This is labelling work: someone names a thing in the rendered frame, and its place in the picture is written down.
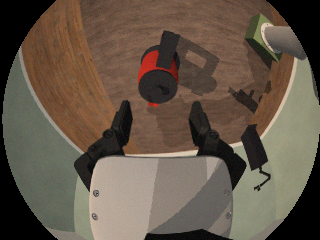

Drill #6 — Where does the red electric kettle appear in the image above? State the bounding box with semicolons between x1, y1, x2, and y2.
138;30;180;107

